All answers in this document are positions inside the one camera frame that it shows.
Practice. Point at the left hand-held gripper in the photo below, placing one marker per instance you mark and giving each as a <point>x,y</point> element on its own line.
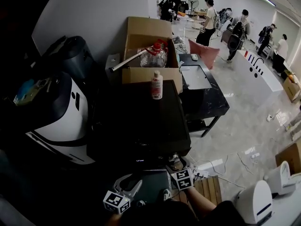
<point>116,201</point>

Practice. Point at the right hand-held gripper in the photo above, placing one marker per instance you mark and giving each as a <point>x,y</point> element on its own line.
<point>183,180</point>

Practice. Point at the person's right forearm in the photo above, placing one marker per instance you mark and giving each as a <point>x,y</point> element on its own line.
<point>200,199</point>

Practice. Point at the person's left forearm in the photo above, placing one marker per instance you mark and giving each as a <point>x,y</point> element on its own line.
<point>113,220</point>

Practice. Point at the person's left grey shoe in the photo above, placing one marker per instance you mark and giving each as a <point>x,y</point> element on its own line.
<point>140,203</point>

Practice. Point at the person's grey shoe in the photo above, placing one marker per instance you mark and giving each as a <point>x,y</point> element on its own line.
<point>140,203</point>
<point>167,194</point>

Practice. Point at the white power strip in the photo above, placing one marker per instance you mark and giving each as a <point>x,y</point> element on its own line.
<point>202,172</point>
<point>255,155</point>

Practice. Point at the dark green platform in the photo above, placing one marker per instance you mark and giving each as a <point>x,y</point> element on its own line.
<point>155,182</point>

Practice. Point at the person's right grey shoe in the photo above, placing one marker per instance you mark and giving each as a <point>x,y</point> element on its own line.
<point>167,194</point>

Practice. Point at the wooden slat pallet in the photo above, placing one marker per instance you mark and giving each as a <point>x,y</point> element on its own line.
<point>207,187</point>

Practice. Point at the person's black shirt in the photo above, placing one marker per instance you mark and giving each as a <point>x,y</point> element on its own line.
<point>169,215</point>

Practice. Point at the black marble sink table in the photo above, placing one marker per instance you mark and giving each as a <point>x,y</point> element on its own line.
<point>207,102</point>

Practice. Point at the white bottle with pink label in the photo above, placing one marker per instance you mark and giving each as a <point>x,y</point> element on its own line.
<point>157,88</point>

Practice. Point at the large white toilet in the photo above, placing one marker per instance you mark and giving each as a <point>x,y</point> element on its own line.
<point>256,201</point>

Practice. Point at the white sink basin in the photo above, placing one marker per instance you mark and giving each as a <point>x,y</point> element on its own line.
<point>196,78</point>

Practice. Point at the white and black rounded appliance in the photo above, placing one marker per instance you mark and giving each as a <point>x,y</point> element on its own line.
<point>65,116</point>

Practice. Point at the small white toilet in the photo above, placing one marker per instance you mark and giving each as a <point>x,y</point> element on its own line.
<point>279,180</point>

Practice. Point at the white plug adapter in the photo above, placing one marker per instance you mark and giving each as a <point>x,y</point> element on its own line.
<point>269,118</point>

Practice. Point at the clear plastic jug red cap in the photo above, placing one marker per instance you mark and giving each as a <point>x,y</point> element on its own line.
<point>152,59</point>

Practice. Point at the small white bar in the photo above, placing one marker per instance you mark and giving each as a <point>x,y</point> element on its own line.
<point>194,57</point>

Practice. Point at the brown cardboard box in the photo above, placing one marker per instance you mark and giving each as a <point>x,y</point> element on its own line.
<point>289,159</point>

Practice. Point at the pink chair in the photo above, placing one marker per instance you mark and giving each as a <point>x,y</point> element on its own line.
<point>202,53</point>

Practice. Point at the white display platform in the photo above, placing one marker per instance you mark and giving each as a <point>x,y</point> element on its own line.
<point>287,208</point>

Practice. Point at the silver metal pipe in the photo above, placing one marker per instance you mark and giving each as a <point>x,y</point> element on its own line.
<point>127,61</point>

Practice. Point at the white bathtub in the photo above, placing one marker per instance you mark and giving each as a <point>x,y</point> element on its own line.
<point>265,81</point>

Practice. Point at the crumpled plastic packaging pile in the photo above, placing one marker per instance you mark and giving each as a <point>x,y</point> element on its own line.
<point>178,43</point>

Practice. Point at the black curved faucet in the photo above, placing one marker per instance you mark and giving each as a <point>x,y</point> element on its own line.
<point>255,63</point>

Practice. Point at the blue packet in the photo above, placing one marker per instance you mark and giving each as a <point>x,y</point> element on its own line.
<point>28,91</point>

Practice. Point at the cardboard box with yellow contents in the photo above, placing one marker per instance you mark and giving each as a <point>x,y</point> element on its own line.
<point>291,88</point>

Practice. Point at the brown wooden cabinet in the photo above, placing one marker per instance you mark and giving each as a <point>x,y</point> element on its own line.
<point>225,36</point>

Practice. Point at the dark grey rounded appliance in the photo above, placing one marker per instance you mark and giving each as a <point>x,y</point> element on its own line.
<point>75,55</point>

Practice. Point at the large open cardboard box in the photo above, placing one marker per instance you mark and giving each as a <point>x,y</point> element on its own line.
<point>145,27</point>

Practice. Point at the standing fan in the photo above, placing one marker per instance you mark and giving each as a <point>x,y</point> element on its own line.
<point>192,1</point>

